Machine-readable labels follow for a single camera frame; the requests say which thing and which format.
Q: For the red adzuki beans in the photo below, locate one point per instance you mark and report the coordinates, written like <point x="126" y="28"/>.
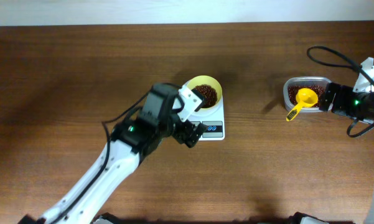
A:
<point x="293" y="90"/>

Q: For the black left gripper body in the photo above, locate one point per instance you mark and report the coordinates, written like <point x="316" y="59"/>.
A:
<point x="182" y="130"/>

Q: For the white digital kitchen scale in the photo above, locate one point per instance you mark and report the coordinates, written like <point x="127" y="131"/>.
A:
<point x="212" y="117"/>

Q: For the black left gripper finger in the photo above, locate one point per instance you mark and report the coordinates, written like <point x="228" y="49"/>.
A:
<point x="201" y="97"/>
<point x="195" y="133"/>

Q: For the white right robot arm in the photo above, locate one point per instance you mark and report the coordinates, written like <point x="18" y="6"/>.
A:
<point x="364" y="122"/>

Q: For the clear plastic container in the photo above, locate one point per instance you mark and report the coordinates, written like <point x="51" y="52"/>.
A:
<point x="301" y="82"/>

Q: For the yellow plastic scoop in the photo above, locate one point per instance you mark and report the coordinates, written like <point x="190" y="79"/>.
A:
<point x="306" y="98"/>

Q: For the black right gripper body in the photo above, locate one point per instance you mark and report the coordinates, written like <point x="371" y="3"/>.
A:
<point x="343" y="101"/>

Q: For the red beans in bowl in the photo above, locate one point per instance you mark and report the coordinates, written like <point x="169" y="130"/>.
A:
<point x="209" y="94"/>

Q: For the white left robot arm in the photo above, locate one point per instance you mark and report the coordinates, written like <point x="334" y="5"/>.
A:
<point x="137" y="133"/>

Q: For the yellow plastic bowl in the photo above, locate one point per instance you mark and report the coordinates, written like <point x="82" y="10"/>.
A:
<point x="204" y="79"/>

